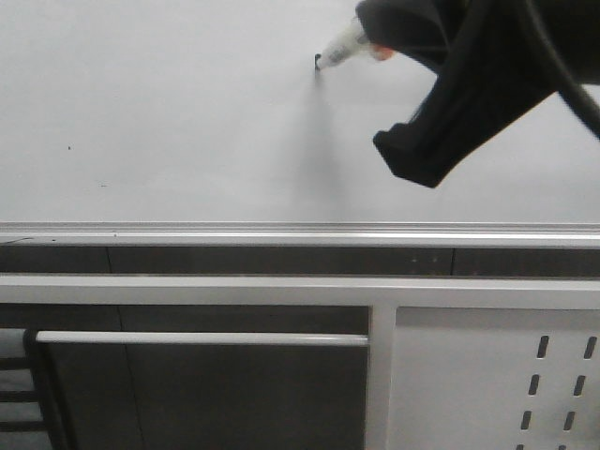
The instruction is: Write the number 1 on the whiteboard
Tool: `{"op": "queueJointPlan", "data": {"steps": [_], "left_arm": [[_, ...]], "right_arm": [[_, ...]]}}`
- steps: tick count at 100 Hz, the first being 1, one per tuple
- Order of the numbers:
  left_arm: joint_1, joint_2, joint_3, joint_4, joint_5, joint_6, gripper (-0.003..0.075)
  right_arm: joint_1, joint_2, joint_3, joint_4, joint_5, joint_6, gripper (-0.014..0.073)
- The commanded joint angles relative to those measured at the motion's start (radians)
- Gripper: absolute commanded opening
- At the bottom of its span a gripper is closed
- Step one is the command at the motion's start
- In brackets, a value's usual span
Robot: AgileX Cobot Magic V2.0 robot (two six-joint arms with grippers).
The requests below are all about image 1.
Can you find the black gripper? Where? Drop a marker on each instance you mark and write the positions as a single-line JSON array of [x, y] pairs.
[[498, 60]]

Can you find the red round magnet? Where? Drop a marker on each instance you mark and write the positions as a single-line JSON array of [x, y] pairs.
[[380, 53]]

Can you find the white whiteboard marker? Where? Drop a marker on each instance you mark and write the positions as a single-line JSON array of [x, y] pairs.
[[352, 40]]

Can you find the white whiteboard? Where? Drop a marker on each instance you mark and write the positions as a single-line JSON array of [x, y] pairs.
[[199, 111]]

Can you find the white perforated metal panel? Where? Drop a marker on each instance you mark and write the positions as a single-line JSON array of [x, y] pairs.
[[495, 379]]

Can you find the white horizontal rod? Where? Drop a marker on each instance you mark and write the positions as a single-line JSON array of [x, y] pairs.
[[203, 338]]

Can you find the black slatted chair back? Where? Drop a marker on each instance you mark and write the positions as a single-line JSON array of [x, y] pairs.
[[31, 416]]

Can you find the aluminium whiteboard tray rail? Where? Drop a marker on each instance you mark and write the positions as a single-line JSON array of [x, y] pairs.
[[275, 234]]

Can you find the white metal stand frame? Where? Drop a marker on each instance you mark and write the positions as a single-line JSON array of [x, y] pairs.
[[383, 296]]

